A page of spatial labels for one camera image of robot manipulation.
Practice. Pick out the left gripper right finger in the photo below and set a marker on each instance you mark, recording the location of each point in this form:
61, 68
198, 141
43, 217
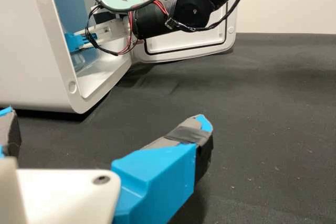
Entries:
160, 171

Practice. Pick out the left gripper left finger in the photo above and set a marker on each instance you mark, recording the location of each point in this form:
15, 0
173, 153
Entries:
9, 132

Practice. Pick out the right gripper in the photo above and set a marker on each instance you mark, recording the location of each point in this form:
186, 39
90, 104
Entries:
115, 31

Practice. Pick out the clear flask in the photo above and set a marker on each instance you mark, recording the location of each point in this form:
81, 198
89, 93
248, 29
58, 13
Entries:
78, 61

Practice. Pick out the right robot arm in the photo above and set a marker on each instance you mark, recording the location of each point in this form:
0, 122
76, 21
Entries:
194, 3

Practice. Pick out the white incubator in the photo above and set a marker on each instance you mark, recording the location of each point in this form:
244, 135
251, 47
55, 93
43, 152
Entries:
29, 51

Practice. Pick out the incubator door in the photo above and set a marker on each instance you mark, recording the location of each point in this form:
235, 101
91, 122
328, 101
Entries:
183, 43

